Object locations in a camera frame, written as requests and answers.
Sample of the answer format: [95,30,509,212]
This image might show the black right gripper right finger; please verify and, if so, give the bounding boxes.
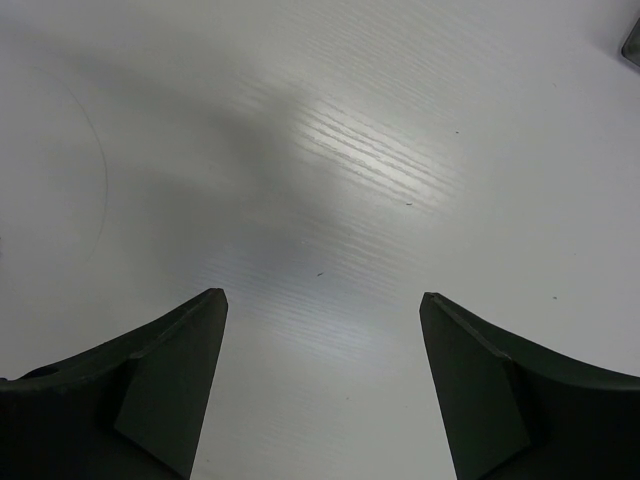
[420,293,639,479]

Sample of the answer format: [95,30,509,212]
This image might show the smoky transparent plastic container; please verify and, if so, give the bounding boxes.
[620,19,640,68]

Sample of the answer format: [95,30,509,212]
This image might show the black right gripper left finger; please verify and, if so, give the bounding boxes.
[1,289,228,479]

